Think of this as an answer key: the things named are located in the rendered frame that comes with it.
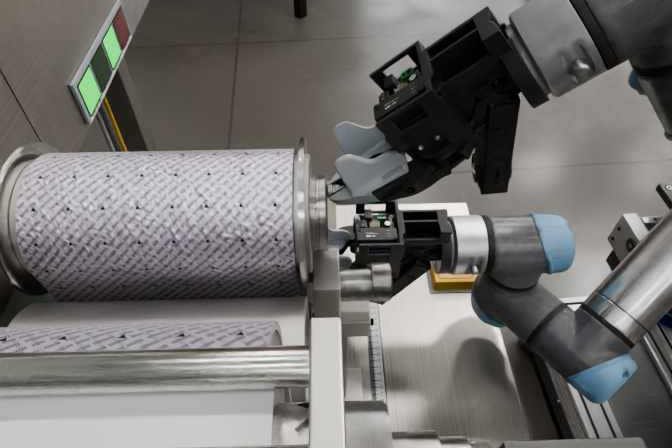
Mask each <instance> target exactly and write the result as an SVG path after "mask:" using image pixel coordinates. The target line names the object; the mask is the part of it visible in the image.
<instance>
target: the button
mask: <svg viewBox="0 0 672 448"><path fill-rule="evenodd" d="M430 264H431V269H430V272H431V277H432V283H433V288H434V289H435V290H441V289H473V283H474V280H475V278H476V275H451V274H450V273H448V274H436V273H435V271H434V269H433V265H432V261H430Z"/></svg>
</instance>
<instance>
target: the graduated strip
mask: <svg viewBox="0 0 672 448"><path fill-rule="evenodd" d="M369 307H370V318H373V319H374V325H373V326H370V334H369V336H367V340H368V354H369V367H370V380H371V394H372V400H383V402H384V403H386V405H387V409H388V401H387V390H386V380H385V369H384V359H383V348H382V338H381V327H380V316H379V306H378V304H377V303H374V302H369Z"/></svg>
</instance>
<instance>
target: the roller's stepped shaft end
mask: <svg viewBox="0 0 672 448"><path fill-rule="evenodd" d="M391 433H392V441H393V448H492V447H491V445H490V443H489V442H488V441H483V442H468V440H467V438H466V437H465V436H450V437H438V435H437V433H436V431H434V430H431V431H396V432H391Z"/></svg>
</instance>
